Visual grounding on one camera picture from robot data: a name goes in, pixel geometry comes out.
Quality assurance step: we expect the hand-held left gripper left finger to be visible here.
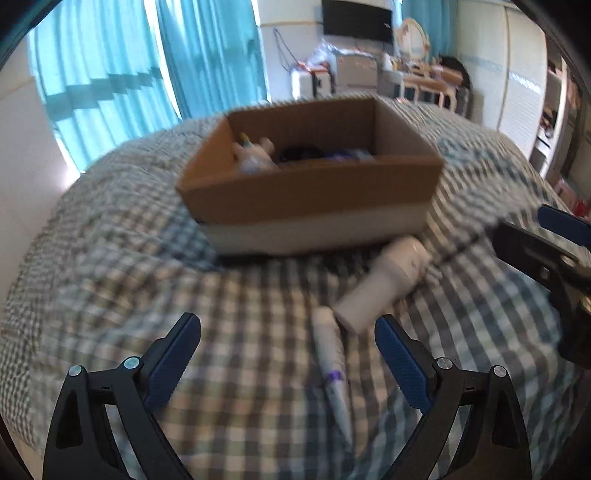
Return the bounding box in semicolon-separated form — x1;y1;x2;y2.
42;313;201;480

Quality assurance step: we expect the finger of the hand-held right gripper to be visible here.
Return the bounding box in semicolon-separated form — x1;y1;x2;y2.
492;222;583;296
538;205;591;250

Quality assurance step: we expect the checked bed blanket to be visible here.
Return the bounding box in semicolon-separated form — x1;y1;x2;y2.
0;99;591;480

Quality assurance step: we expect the oval vanity mirror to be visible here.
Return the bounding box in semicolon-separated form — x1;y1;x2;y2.
396;18;430;64

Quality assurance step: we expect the silver mini fridge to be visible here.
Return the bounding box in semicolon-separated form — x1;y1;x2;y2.
335;50;378;92

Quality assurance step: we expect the brown cardboard box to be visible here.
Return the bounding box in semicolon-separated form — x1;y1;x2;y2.
177;95;445;257

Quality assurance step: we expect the black wall cable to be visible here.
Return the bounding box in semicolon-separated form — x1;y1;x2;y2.
272;28;302;71

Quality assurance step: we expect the black wall television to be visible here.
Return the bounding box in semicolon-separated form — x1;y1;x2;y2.
321;0;393;45

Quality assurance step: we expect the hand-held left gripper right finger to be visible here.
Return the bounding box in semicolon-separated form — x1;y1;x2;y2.
375;315;532;480

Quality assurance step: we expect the wide teal curtain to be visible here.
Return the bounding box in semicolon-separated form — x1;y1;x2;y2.
27;0;182;172

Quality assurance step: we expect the dark suitcase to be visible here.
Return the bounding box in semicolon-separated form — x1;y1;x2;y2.
454;88;472;121

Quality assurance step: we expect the white squeeze tube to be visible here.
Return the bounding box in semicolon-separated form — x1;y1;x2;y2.
311;306;354;449

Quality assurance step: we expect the clear plastic water bottle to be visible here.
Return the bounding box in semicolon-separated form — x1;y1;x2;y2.
323;148;376;163

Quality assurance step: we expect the black bag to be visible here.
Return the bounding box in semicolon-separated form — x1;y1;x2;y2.
436;55;472;92

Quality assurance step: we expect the crumpled plastic bag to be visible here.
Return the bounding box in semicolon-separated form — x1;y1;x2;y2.
307;39;341;71

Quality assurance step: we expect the white animal figurine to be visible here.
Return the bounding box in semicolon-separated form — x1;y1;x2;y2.
232;133;279;175

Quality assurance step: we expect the white dressing table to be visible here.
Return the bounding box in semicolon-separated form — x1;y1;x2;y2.
401;64;463;110

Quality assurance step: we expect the white sliding wardrobe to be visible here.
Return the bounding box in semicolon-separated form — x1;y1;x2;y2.
450;0;570;177

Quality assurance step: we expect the white cylindrical bottle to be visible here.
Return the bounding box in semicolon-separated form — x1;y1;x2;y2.
333;235;430;334

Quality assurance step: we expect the white suitcase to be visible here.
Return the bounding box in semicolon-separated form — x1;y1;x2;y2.
290;69;334;100

